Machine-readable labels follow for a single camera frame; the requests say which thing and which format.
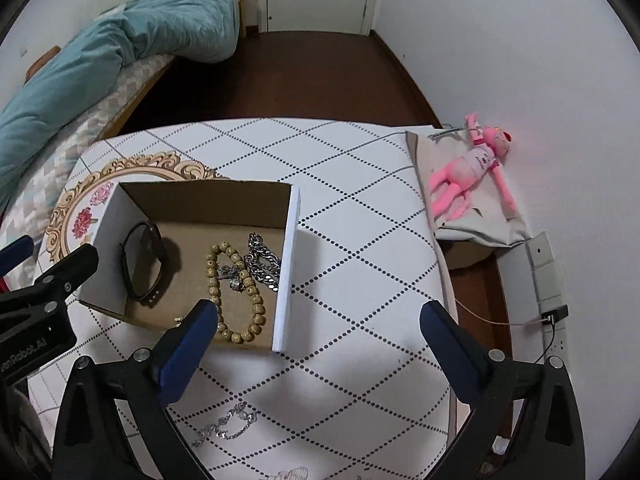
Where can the cardboard box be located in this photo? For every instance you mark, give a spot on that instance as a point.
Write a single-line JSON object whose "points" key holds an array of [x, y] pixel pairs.
{"points": [[190, 255]]}

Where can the black charger plug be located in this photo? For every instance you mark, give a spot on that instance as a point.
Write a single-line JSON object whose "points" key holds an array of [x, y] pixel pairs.
{"points": [[555, 316]]}

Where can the teal quilted blanket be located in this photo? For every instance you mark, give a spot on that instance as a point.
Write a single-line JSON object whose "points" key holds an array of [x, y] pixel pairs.
{"points": [[165, 25]]}

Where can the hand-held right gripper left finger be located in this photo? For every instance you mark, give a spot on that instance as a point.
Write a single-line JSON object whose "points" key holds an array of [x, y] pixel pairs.
{"points": [[187, 355]]}

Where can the pink plush toy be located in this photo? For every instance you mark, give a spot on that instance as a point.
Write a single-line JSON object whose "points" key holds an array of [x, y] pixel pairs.
{"points": [[470, 165]]}

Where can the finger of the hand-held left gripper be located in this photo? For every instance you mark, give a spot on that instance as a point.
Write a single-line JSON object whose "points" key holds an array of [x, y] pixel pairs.
{"points": [[75, 267], [15, 255]]}

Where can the black wristband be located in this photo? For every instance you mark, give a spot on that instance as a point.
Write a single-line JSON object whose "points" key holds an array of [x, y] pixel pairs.
{"points": [[152, 234]]}

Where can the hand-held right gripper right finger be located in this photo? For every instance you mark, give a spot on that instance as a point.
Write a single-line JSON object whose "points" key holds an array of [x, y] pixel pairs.
{"points": [[450, 355]]}

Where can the beige canvas bag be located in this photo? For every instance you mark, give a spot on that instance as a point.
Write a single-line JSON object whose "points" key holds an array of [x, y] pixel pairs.
{"points": [[480, 231]]}

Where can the small silver charm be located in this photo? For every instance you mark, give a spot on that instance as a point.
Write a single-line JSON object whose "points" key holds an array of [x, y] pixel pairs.
{"points": [[232, 276]]}

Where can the white power strip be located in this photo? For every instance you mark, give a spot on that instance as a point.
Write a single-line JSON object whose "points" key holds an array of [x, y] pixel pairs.
{"points": [[545, 270]]}

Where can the wooden bed frame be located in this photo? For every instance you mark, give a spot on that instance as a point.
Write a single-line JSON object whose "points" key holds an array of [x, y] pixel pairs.
{"points": [[42, 62]]}

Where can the white diamond pattern tablecloth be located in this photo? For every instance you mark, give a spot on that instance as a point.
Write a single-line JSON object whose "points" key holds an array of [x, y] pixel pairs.
{"points": [[350, 260]]}

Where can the grey chevron bed sheet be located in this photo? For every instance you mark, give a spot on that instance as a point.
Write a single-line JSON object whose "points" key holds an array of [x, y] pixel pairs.
{"points": [[100, 115]]}

